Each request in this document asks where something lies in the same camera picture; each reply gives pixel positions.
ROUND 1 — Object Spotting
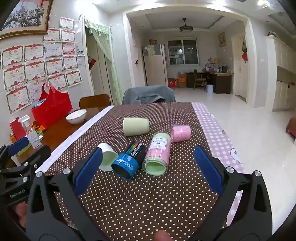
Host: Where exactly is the ceiling fan lamp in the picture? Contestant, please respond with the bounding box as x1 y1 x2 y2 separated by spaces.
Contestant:
179 18 194 33

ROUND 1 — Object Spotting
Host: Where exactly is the white door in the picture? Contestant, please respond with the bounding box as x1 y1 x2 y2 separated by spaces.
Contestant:
231 32 248 103

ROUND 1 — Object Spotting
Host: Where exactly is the gold framed tree picture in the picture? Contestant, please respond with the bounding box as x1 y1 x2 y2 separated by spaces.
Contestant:
0 0 54 40

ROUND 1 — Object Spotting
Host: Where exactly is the green lace door curtain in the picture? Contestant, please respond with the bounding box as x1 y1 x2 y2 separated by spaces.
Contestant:
84 19 122 105

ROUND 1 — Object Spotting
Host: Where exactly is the wall of award certificates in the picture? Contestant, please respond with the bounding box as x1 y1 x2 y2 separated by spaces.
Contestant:
0 16 83 114

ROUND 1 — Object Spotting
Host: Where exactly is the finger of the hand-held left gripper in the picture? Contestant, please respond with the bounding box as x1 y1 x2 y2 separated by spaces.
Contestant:
13 146 52 179
0 137 32 168

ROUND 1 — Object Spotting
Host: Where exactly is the chair with grey jacket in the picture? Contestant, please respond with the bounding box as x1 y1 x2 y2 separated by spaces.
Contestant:
122 85 176 105

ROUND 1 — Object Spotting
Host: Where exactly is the reddish brown furniture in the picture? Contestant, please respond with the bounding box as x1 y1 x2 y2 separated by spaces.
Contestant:
285 116 296 140

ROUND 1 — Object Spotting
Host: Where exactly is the white refrigerator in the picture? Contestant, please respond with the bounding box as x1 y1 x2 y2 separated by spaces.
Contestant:
142 43 168 87

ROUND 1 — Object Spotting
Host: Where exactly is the dark wooden desk chair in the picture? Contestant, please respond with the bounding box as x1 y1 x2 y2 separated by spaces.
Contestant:
193 69 207 90

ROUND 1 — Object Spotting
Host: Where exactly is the clear spray bottle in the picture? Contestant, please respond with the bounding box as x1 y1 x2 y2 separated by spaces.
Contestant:
18 115 43 151

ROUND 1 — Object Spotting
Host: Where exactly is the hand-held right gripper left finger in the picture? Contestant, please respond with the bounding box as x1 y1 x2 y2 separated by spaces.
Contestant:
25 147 111 241

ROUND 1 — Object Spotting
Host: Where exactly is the window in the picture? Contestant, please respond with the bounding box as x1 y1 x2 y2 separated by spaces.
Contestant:
167 39 199 66

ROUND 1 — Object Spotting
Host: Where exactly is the dark wooden desk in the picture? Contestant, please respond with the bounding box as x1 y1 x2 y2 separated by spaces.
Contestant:
186 71 234 94

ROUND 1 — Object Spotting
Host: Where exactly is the brown wooden chair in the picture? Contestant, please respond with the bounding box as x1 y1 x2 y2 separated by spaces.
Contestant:
79 94 112 109

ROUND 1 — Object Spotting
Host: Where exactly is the brown polka-dot tablecloth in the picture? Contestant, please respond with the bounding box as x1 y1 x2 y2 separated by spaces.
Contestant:
44 102 246 241

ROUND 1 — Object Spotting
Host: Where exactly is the orange snack packet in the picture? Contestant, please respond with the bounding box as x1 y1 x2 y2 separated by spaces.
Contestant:
32 124 48 133

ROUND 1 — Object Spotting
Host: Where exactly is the blue printed cup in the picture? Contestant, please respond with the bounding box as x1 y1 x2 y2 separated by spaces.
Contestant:
111 140 148 179

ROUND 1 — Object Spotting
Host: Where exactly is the white bowl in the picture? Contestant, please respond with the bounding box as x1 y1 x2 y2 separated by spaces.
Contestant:
66 109 87 125

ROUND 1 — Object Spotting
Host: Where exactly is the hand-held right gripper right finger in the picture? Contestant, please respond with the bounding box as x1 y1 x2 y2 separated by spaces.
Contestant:
184 146 274 241

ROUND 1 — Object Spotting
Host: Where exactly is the white cup green inside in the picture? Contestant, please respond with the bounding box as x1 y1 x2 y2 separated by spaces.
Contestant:
97 143 119 172

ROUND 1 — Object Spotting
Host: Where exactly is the pink patterned cup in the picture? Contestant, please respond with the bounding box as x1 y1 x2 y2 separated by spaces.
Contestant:
171 124 192 143

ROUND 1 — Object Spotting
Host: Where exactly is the person's left hand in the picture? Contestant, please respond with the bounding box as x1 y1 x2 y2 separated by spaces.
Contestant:
13 201 29 229

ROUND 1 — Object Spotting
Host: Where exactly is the pale green cup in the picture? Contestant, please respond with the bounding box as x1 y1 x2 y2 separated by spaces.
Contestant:
123 117 150 137

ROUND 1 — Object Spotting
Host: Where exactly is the green and pink labelled cup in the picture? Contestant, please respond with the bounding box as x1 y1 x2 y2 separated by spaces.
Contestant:
142 131 172 176

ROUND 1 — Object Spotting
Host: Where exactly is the pink checked tablecloth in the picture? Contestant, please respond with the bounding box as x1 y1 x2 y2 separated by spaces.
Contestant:
191 102 246 232

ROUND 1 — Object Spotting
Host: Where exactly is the white tall cabinet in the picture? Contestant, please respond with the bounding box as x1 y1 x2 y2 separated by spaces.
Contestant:
265 35 296 112

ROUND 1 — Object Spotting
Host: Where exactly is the red gift bag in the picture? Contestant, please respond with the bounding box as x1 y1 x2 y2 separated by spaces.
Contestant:
31 83 73 128

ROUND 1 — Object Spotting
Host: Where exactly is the person's right hand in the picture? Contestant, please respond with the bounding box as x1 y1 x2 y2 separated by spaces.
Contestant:
154 230 175 241

